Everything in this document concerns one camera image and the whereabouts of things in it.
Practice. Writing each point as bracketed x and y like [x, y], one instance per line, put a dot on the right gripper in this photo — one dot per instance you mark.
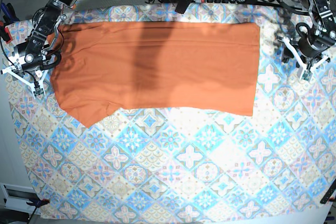
[29, 75]

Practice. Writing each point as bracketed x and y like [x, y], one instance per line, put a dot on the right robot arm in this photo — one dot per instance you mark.
[31, 59]

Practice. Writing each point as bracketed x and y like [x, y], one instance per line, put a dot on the orange T-shirt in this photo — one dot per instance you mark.
[106, 66]

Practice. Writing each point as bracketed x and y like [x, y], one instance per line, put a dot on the blue handled clamp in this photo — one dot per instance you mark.
[9, 13]

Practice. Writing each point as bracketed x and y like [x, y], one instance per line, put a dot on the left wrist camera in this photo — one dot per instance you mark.
[304, 74]

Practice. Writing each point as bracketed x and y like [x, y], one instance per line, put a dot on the red black clamp left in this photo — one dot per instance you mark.
[5, 34]

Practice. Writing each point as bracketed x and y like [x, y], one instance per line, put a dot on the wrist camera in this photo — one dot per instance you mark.
[38, 91]
[304, 74]

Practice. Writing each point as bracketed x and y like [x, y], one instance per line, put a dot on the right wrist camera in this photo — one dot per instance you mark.
[38, 91]

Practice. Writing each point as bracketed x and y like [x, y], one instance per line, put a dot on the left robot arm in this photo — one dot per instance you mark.
[321, 15]

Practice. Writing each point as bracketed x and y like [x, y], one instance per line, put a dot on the orange black clamp bottom left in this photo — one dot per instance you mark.
[37, 203]

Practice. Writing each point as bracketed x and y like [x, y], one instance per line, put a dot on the black clamp bottom right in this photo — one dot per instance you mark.
[327, 197]

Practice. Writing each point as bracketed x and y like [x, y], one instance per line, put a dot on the patterned blue tile tablecloth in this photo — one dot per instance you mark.
[183, 165]

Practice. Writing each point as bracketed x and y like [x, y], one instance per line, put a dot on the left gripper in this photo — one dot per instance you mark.
[307, 51]

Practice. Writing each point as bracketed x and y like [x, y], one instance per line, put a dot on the white window frame rail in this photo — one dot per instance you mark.
[16, 197]

